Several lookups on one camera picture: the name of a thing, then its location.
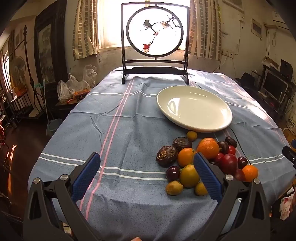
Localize small orange mandarin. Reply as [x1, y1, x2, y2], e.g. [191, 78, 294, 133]
[242, 165, 258, 182]

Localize small yellow lime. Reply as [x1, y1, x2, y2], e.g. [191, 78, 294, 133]
[194, 182, 208, 196]

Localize dark cherry plum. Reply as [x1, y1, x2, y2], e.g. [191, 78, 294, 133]
[238, 156, 248, 170]

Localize red cherry tomato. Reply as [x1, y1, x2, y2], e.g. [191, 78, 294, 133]
[227, 146, 236, 156]
[214, 153, 224, 166]

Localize dark purple plum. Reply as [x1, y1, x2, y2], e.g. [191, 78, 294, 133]
[225, 136, 238, 148]

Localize large red plum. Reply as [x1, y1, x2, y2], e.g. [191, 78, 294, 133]
[220, 154, 238, 176]

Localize yellow lemon fruit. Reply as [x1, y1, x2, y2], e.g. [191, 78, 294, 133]
[179, 164, 200, 188]

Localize dark maroon plum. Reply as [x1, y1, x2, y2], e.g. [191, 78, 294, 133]
[218, 141, 229, 154]

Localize small yellow loquat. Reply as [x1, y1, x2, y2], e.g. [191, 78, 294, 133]
[166, 181, 184, 196]

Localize dark red plum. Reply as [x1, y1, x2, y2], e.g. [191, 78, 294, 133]
[166, 166, 180, 182]

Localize large orange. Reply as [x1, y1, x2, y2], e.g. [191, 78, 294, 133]
[196, 138, 220, 160]

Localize orange tangerine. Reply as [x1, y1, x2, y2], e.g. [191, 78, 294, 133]
[177, 148, 194, 168]

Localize wrinkled dark passion fruit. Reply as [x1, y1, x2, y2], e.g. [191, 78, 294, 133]
[156, 146, 178, 167]

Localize small yellow-green kumquat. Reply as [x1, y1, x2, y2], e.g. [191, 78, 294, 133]
[186, 131, 198, 142]

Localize blue striped tablecloth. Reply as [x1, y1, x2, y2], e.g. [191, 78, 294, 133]
[29, 68, 295, 240]

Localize computer monitor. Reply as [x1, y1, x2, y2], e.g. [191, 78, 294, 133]
[260, 69, 288, 103]

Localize white oval plate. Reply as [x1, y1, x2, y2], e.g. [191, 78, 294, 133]
[157, 85, 233, 133]

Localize coat rack stand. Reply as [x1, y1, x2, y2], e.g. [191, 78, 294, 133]
[23, 23, 46, 118]

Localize plastic bags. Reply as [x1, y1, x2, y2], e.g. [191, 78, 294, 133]
[57, 64, 97, 102]

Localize right striped curtain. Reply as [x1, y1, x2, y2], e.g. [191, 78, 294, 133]
[189, 0, 222, 61]

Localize striped curtain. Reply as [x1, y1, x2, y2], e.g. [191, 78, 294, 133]
[189, 0, 222, 61]
[72, 0, 98, 60]

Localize standing fan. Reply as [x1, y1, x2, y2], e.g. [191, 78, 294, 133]
[10, 56, 26, 81]

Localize bird painting table screen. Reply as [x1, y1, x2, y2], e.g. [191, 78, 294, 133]
[120, 1, 190, 84]

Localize left striped curtain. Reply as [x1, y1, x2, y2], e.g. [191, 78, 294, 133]
[72, 0, 98, 60]

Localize dark framed painting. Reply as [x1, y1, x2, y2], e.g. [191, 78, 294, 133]
[34, 15, 56, 85]

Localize black cable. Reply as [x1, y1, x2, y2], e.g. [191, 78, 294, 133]
[227, 126, 253, 166]

